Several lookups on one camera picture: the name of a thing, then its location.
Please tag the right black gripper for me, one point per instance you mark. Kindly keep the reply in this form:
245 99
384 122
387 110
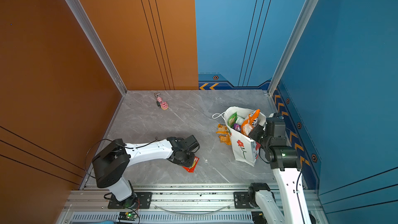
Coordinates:
254 134

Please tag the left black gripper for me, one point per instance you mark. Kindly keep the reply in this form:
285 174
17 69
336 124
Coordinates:
188 165

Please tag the red yellow snack packet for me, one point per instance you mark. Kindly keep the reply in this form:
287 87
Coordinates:
192 168

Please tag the orange snack bag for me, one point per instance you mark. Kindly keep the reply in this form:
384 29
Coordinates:
250 122

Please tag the white floral paper bag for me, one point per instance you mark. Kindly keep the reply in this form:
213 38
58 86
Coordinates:
244 148

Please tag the green twin snack pack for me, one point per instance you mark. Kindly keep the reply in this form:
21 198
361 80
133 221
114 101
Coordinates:
235 119

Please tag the purple white snack bag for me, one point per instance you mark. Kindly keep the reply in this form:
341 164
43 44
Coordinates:
237 127

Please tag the small orange snack packet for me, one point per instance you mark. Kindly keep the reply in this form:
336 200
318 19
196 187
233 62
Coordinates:
222 130

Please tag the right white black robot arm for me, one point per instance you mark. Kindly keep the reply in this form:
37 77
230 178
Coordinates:
287 169

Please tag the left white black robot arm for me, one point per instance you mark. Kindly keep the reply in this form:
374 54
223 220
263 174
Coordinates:
111 162

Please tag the orange cone snack packet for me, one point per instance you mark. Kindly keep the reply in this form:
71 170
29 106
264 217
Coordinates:
225 139

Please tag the green circuit board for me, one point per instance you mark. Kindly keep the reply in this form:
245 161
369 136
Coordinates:
128 217

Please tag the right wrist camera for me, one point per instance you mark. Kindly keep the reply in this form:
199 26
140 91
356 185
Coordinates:
276 115

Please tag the pink keychain toy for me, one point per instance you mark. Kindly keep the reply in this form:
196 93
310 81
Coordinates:
160 102

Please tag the aluminium mounting rail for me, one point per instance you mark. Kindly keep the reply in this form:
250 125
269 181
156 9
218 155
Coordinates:
170 204

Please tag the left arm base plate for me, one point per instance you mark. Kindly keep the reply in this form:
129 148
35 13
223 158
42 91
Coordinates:
139 200

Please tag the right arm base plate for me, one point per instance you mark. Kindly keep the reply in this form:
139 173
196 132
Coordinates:
243 201

